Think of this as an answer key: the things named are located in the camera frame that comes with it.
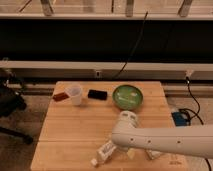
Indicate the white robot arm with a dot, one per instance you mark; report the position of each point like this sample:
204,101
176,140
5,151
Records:
185,140

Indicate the green ceramic bowl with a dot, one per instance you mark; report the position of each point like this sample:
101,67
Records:
127,97

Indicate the black rectangular box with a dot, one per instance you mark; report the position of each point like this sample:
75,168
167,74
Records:
96,94

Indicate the translucent plastic cup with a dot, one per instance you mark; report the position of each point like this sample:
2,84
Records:
74,92

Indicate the small brown block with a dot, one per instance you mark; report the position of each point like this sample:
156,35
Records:
60,96

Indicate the blue power adapter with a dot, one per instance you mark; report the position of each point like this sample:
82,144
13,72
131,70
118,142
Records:
178,119

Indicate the white square packet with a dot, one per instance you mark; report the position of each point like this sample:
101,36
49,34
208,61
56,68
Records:
153,154

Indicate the black office chair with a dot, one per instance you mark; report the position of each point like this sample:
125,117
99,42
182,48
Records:
11,100

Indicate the white wall outlet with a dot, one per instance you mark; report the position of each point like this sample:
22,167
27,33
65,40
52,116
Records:
98,74

